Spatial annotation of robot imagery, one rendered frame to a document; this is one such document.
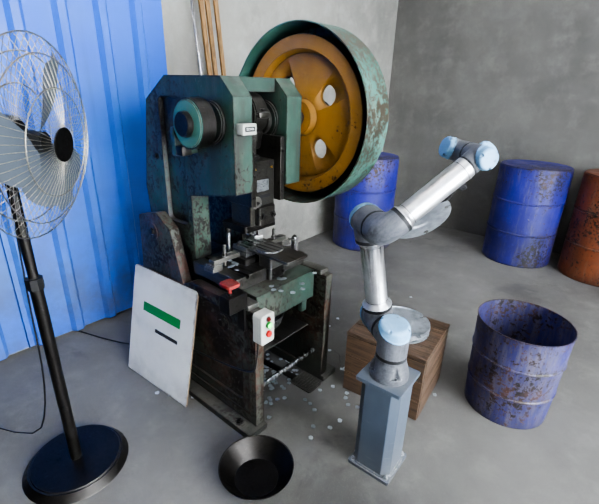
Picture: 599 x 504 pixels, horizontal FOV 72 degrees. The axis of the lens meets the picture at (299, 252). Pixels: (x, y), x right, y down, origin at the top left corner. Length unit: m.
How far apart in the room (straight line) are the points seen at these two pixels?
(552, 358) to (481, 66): 3.32
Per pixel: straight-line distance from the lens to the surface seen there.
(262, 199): 1.83
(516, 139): 4.69
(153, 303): 2.22
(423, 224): 1.97
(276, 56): 2.17
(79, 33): 2.70
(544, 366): 2.13
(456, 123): 4.85
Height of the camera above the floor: 1.47
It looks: 22 degrees down
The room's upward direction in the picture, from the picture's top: 2 degrees clockwise
